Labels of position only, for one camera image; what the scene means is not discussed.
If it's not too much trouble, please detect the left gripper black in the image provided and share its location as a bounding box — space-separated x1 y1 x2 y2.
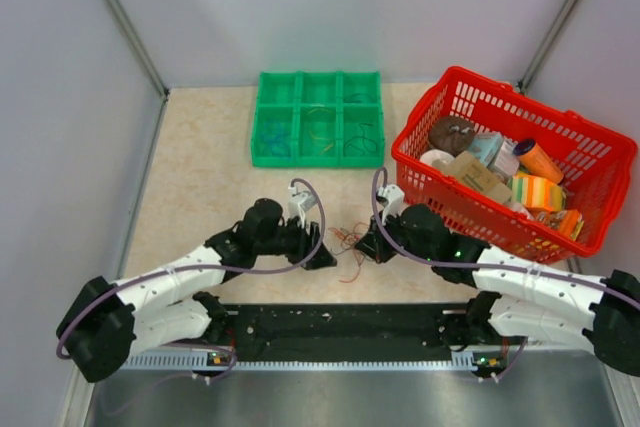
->
254 213 336 269

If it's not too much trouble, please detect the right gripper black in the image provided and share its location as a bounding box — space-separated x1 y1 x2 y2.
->
354 208 436 265

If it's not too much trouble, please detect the coloured wire bundle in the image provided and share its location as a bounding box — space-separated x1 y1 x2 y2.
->
327 220 371 284

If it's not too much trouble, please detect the yellow wire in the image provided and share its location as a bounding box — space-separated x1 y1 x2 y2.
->
305 106 337 154

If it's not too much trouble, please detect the blue wire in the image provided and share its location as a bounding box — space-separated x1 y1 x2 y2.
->
257 119 294 158

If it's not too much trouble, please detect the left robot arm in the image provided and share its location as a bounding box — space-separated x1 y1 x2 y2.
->
56 191 337 383

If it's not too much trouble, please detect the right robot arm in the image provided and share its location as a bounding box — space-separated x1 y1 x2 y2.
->
354 205 639 376

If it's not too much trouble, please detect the brown cardboard box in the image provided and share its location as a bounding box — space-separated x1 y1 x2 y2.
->
442 151 512 204

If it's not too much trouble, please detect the green six-compartment tray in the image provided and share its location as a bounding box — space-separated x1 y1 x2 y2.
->
250 71 385 169

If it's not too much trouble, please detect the brown round pouch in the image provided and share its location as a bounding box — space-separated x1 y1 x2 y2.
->
428 116 475 157

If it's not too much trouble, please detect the light blue patterned box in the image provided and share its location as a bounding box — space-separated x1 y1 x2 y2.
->
468 132 520 182

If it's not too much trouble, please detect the yellow green sponge pack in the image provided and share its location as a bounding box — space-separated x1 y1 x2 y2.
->
508 175 566 212

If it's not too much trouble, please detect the orange bottle blue cap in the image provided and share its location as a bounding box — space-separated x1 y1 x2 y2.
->
513 138 564 184

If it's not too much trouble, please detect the orange snack packet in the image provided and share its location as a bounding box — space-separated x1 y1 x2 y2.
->
534 209 584 240

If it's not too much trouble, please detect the red plastic basket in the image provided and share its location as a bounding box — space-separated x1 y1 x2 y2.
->
391 66 638 263

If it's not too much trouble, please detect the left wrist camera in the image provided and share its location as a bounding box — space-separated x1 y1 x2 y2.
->
287 185 317 227

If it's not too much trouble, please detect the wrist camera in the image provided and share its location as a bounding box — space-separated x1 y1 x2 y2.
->
376 184 405 223
287 185 317 227

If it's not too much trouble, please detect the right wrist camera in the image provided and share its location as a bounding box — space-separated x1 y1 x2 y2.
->
376 184 405 223

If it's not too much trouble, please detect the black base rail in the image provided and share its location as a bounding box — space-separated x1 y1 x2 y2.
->
202 303 503 363

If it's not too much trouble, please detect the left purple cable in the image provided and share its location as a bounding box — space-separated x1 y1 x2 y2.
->
55 177 329 383

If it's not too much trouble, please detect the left aluminium frame post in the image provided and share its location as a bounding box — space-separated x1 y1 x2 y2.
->
103 0 169 101

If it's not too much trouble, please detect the aluminium frame post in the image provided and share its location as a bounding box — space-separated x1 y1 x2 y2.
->
103 0 169 101
516 0 582 95

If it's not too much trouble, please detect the right aluminium frame post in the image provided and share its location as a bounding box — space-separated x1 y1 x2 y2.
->
516 0 582 95

